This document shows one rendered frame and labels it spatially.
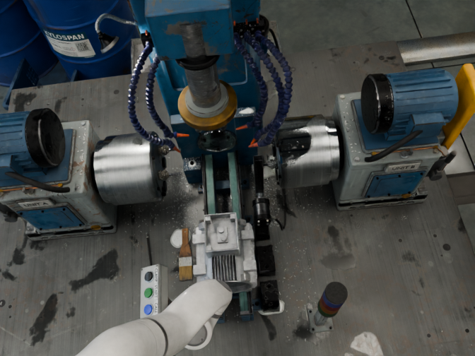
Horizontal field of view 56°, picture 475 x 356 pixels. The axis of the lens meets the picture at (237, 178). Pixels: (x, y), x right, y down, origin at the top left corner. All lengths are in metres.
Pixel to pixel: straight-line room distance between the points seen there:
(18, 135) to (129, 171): 0.35
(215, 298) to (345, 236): 0.83
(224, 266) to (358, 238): 0.59
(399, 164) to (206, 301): 0.79
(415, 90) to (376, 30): 2.14
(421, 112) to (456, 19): 2.37
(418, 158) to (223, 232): 0.66
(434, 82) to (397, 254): 0.65
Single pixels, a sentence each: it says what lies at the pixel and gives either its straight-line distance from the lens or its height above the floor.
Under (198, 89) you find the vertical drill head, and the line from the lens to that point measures 1.25.
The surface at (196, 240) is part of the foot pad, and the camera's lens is 1.43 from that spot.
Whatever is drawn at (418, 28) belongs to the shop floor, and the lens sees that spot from 3.59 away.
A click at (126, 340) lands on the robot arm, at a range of 0.79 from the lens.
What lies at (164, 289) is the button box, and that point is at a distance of 1.43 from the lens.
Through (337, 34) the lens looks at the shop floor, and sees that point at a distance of 3.43.
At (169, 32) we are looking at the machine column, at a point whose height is 1.65.
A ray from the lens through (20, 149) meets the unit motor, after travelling 1.47.
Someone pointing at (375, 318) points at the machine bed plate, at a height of 0.80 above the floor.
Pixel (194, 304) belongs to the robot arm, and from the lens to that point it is 1.00.
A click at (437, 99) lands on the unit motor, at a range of 1.43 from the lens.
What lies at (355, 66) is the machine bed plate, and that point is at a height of 0.80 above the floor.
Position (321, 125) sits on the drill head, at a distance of 1.51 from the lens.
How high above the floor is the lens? 2.41
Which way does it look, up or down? 63 degrees down
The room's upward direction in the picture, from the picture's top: 8 degrees counter-clockwise
